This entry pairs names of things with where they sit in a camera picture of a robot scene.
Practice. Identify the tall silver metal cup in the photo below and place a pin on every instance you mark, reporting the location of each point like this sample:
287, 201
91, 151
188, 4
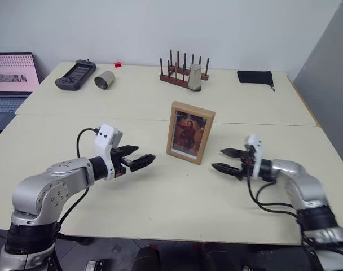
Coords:
194, 77

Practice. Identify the open laptop computer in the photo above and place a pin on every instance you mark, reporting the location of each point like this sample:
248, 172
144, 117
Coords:
10, 70

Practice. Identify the wooden picture frame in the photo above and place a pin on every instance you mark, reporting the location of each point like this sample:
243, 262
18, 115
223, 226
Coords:
188, 132

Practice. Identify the black handheld game console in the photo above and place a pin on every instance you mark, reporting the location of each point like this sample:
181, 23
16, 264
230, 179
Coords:
75, 74

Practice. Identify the brown wooden peg rack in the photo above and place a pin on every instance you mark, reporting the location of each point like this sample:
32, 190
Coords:
174, 77

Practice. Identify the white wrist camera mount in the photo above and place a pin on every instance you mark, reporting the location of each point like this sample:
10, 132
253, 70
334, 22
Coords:
103, 138
257, 158

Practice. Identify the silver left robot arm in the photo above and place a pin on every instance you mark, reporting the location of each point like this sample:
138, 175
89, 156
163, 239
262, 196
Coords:
47, 183

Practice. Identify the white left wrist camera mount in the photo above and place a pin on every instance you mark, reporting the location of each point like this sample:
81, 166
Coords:
103, 138

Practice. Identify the dark rounded shape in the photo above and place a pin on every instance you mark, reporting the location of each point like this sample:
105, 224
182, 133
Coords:
146, 258

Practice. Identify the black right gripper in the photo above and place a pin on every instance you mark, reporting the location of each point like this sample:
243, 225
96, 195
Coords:
247, 166

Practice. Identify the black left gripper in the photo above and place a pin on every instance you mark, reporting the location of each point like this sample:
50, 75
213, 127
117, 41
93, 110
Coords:
121, 165

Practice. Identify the small red block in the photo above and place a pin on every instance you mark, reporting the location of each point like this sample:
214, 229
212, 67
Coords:
118, 64

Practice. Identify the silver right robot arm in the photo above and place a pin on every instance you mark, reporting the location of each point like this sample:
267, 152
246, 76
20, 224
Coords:
301, 180

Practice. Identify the short silver metal cup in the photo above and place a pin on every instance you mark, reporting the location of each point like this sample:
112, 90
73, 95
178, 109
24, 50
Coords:
108, 79

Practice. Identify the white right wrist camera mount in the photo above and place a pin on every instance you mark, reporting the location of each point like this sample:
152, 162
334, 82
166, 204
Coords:
257, 158

